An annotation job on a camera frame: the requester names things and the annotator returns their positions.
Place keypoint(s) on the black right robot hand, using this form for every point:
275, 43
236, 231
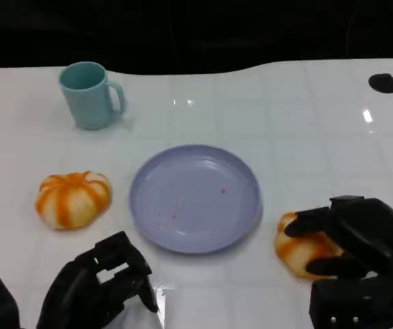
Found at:
371, 233

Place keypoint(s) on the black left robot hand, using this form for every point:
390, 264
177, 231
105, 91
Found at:
76, 291

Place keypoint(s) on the orange and white bread roll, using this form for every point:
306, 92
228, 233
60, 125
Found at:
71, 200
302, 250

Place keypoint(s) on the black table grommet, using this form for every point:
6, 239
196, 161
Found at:
383, 83

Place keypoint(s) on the lilac plate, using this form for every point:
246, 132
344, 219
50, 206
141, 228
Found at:
196, 198

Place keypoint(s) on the pale green mug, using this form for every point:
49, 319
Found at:
88, 101

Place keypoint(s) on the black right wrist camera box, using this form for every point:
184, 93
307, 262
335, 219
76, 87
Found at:
361, 301

